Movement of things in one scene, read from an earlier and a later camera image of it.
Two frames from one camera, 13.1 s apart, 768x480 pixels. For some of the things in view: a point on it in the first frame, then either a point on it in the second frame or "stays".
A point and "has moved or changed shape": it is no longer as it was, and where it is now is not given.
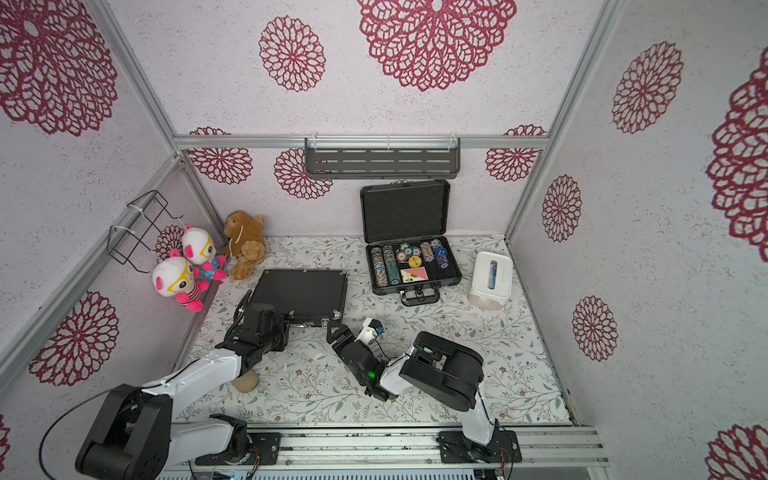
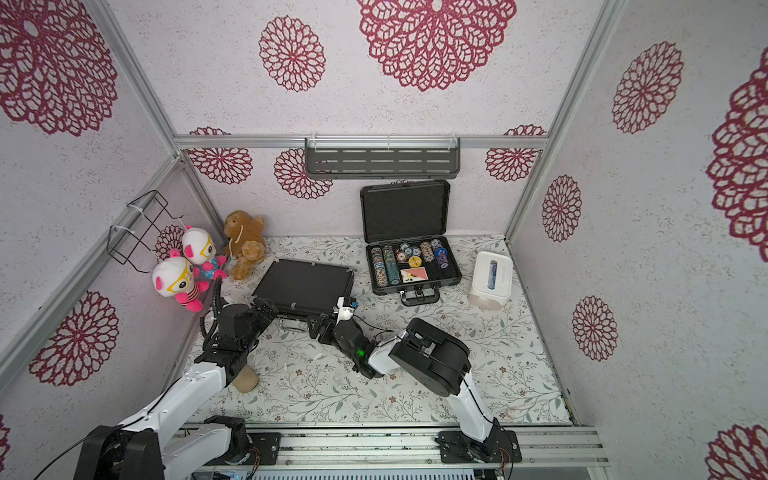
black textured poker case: (305, 298) has moved or changed shape
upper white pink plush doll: (199, 249) stays
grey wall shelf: (382, 158) stays
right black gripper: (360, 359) to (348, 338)
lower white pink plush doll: (175, 276) stays
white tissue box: (491, 281) stays
